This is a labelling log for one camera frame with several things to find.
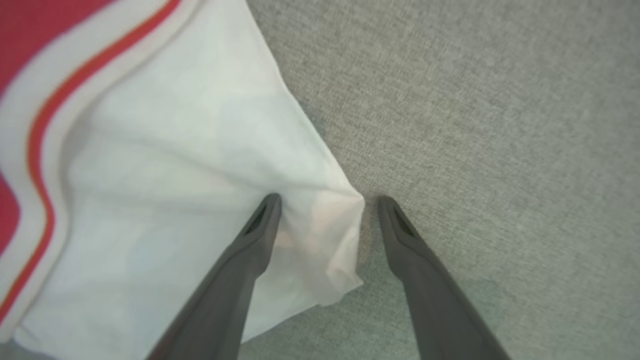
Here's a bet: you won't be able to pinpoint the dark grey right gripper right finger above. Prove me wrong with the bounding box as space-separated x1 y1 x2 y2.
376 195 511 360

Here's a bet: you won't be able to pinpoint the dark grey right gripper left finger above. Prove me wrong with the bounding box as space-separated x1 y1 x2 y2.
145 192 283 360

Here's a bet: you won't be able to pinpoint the red basketball jersey white sleeves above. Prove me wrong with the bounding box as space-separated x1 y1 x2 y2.
0 0 366 360

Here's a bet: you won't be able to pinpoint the grey fabric sofa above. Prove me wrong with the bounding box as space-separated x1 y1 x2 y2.
0 0 640 360

